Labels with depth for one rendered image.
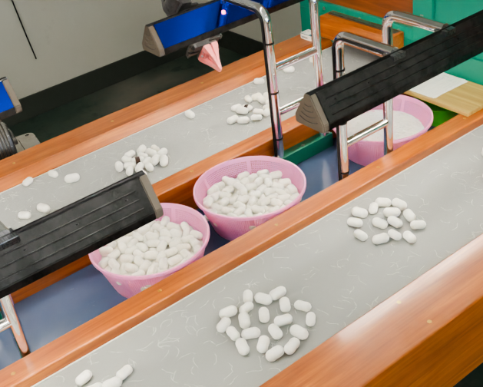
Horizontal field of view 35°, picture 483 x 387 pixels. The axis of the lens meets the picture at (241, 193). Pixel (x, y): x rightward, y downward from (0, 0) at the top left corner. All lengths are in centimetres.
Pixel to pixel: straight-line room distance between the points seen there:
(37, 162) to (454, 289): 114
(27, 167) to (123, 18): 232
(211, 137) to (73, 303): 63
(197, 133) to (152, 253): 54
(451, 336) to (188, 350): 48
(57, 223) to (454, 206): 91
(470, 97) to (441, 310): 82
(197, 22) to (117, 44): 245
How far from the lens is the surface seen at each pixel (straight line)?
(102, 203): 119
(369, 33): 231
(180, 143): 205
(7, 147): 222
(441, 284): 148
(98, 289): 171
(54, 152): 209
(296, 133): 201
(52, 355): 145
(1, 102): 167
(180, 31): 184
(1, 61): 402
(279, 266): 156
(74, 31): 415
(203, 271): 154
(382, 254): 158
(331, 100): 141
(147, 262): 163
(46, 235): 116
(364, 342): 136
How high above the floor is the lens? 172
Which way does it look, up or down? 33 degrees down
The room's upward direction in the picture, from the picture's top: 8 degrees counter-clockwise
